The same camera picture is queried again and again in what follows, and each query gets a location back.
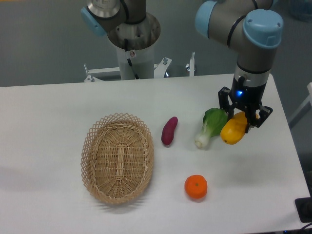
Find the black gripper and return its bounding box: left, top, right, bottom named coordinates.
left=218, top=77, right=273, bottom=134

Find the yellow mango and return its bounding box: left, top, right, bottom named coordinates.
left=220, top=111, right=250, bottom=145

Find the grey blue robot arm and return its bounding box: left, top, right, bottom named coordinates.
left=81, top=0, right=283, bottom=131

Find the green bok choy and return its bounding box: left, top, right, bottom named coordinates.
left=195, top=108, right=228, bottom=149

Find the purple sweet potato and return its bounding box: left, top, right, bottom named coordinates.
left=161, top=117, right=178, bottom=146

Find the orange tangerine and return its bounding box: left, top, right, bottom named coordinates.
left=184, top=175, right=208, bottom=199

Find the black device at edge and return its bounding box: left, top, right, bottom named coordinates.
left=294, top=197, right=312, bottom=223

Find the woven wicker basket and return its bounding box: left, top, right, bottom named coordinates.
left=81, top=113, right=154, bottom=205

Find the white frame at right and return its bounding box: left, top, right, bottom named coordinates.
left=288, top=82, right=312, bottom=129

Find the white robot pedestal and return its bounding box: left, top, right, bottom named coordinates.
left=83, top=45, right=196, bottom=83

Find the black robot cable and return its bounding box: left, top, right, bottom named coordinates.
left=124, top=39, right=140, bottom=80

